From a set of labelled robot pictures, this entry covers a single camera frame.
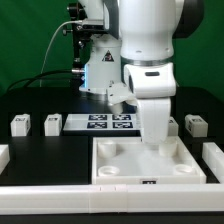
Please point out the black camera stand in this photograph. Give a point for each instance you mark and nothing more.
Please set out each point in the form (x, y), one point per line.
(76, 12)

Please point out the white right fence wall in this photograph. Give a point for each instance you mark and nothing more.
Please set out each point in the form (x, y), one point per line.
(213, 156)

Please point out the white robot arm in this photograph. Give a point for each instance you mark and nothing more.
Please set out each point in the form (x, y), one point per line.
(131, 55)

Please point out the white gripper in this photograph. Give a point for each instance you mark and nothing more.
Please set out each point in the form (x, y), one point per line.
(118, 93)

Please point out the white fence wall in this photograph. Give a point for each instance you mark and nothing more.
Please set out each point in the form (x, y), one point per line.
(4, 157)
(213, 156)
(111, 198)

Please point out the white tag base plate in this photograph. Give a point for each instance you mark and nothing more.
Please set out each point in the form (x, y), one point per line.
(111, 122)

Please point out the white left fence wall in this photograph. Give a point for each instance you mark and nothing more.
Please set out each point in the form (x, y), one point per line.
(4, 157)

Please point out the grey camera on stand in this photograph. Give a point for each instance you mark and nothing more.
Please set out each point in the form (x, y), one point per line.
(91, 25)

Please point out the white front fence wall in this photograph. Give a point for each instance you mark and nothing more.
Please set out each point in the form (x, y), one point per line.
(111, 198)

